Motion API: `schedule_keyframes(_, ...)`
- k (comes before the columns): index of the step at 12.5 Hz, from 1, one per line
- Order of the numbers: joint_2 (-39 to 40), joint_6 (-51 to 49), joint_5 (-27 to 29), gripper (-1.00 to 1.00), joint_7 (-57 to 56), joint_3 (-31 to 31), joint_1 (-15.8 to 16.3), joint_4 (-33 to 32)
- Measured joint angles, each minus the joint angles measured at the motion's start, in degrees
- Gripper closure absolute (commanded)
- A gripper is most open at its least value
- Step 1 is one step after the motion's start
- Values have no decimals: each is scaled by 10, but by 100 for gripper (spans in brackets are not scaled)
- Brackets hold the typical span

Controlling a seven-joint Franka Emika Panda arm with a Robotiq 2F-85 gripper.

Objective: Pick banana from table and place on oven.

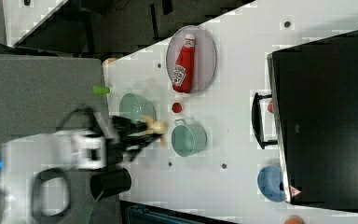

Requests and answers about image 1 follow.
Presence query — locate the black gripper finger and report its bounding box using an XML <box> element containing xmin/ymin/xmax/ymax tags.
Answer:
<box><xmin>125</xmin><ymin>133</ymin><xmax>161</xmax><ymax>161</ymax></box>
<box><xmin>128</xmin><ymin>122</ymin><xmax>154</xmax><ymax>134</ymax></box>

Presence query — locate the black silver toaster oven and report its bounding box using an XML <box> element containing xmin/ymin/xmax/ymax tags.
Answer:
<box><xmin>251</xmin><ymin>30</ymin><xmax>358</xmax><ymax>213</ymax></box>

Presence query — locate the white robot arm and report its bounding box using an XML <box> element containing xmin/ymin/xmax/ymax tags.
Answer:
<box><xmin>0</xmin><ymin>113</ymin><xmax>168</xmax><ymax>224</ymax></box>

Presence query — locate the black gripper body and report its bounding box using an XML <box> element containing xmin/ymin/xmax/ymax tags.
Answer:
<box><xmin>106</xmin><ymin>116</ymin><xmax>135</xmax><ymax>162</ymax></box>

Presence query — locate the red plush ketchup bottle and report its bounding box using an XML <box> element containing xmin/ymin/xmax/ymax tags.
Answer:
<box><xmin>172</xmin><ymin>34</ymin><xmax>196</xmax><ymax>92</ymax></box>

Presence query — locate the green plastic colander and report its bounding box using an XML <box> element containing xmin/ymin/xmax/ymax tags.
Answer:
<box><xmin>119</xmin><ymin>93</ymin><xmax>156</xmax><ymax>120</ymax></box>

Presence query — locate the green cylinder object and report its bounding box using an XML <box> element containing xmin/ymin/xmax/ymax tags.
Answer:
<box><xmin>92</xmin><ymin>86</ymin><xmax>111</xmax><ymax>95</ymax></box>

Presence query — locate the orange plush fruit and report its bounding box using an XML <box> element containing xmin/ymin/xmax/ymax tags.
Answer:
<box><xmin>284</xmin><ymin>216</ymin><xmax>304</xmax><ymax>224</ymax></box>

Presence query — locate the blue metal frame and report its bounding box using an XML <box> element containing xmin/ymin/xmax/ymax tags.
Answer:
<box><xmin>120</xmin><ymin>200</ymin><xmax>234</xmax><ymax>224</ymax></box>

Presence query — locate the grey round plate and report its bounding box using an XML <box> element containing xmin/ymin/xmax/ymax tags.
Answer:
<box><xmin>166</xmin><ymin>25</ymin><xmax>217</xmax><ymax>93</ymax></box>

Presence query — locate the black cable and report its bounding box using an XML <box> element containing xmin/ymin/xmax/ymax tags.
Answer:
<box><xmin>55</xmin><ymin>106</ymin><xmax>96</xmax><ymax>132</ymax></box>

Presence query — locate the yellow plush peeled banana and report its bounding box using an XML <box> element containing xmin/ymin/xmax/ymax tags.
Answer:
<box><xmin>143</xmin><ymin>116</ymin><xmax>168</xmax><ymax>148</ymax></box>

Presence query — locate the blue plastic cup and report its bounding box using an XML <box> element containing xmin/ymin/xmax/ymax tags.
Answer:
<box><xmin>257</xmin><ymin>165</ymin><xmax>285</xmax><ymax>203</ymax></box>

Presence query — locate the green metal cup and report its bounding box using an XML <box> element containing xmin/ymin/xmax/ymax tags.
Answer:
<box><xmin>171</xmin><ymin>119</ymin><xmax>207</xmax><ymax>158</ymax></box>

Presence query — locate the black cylinder robot base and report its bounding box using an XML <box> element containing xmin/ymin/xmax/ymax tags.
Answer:
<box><xmin>89</xmin><ymin>169</ymin><xmax>131</xmax><ymax>199</ymax></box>

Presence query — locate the pink plush strawberry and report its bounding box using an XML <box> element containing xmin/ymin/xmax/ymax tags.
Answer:
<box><xmin>268</xmin><ymin>100</ymin><xmax>274</xmax><ymax>114</ymax></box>

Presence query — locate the dark red plush strawberry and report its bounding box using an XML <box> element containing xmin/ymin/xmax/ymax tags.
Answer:
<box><xmin>172</xmin><ymin>103</ymin><xmax>183</xmax><ymax>113</ymax></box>

